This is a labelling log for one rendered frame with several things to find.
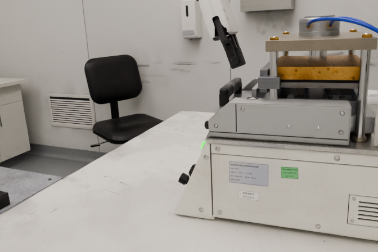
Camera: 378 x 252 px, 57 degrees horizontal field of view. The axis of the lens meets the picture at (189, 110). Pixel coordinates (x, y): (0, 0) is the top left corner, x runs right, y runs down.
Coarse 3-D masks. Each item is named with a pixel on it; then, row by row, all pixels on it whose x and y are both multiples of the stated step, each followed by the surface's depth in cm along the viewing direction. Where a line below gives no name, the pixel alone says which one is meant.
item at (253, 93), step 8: (256, 88) 72; (232, 96) 84; (240, 96) 84; (248, 96) 84; (256, 96) 72; (264, 96) 83; (368, 112) 65; (352, 120) 63; (368, 120) 62; (352, 128) 64; (368, 128) 63
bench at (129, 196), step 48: (144, 144) 120; (192, 144) 118; (48, 192) 88; (96, 192) 87; (144, 192) 85; (0, 240) 69; (48, 240) 68; (96, 240) 67; (144, 240) 66; (192, 240) 66; (240, 240) 65; (288, 240) 64; (336, 240) 64
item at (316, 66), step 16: (288, 64) 69; (304, 64) 68; (320, 64) 67; (336, 64) 65; (352, 64) 64; (288, 80) 66; (304, 80) 65; (320, 80) 64; (336, 80) 63; (352, 80) 63
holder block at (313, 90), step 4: (280, 88) 78; (312, 88) 77; (316, 88) 76; (320, 88) 76; (312, 92) 73; (316, 92) 72; (320, 92) 72; (356, 92) 71; (308, 96) 69; (312, 96) 69; (316, 96) 69; (320, 96) 69; (348, 100) 64; (356, 100) 64; (352, 104) 64; (356, 104) 63; (352, 108) 64; (356, 108) 63; (352, 112) 64
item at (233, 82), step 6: (234, 78) 86; (240, 78) 86; (228, 84) 78; (234, 84) 79; (240, 84) 86; (222, 90) 74; (228, 90) 74; (234, 90) 79; (240, 90) 87; (222, 96) 74; (228, 96) 74; (222, 102) 74
